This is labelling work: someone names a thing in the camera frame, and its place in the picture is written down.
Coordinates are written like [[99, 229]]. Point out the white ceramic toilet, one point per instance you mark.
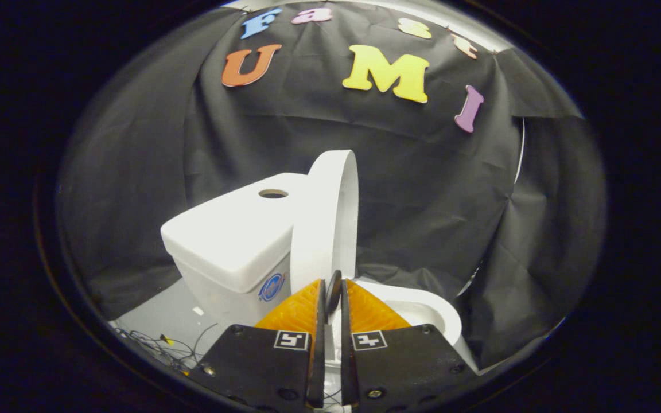
[[221, 298]]

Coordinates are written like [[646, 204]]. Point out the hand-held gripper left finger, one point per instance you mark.
[[256, 367]]

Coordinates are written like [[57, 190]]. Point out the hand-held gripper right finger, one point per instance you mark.
[[411, 367]]

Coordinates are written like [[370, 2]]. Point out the white toilet tank lid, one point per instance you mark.
[[233, 235]]

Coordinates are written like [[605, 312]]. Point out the black backdrop cloth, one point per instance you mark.
[[422, 201]]

